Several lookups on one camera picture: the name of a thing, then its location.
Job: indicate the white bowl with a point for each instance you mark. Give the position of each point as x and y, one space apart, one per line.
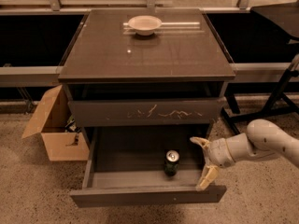
144 25

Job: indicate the green soda can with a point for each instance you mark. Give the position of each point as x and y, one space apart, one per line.
171 162

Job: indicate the open cardboard box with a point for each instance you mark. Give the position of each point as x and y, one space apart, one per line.
49 120

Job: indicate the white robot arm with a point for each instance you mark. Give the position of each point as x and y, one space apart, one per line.
262 141

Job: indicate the scratched top drawer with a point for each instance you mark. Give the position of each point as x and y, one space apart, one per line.
145 112

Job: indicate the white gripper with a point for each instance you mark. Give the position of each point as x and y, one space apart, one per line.
219 152

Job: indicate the open middle drawer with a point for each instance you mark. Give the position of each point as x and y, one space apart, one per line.
126 167

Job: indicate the dark grey drawer cabinet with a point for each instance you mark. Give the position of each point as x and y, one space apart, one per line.
109 61

